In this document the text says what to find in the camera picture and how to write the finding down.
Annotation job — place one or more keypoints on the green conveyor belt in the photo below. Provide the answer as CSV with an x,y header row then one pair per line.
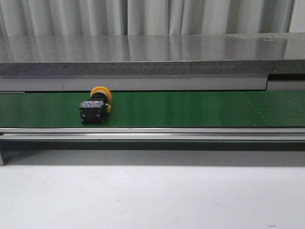
x,y
159,109

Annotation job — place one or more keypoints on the grey stone countertop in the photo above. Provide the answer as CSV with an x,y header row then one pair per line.
x,y
265,61

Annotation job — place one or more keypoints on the white pleated curtain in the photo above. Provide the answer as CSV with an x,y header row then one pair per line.
x,y
143,17

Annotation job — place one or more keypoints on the aluminium conveyor frame rail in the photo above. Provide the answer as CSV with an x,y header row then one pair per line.
x,y
186,146

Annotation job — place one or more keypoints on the yellow black push button switch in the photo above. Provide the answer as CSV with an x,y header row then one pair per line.
x,y
94,110

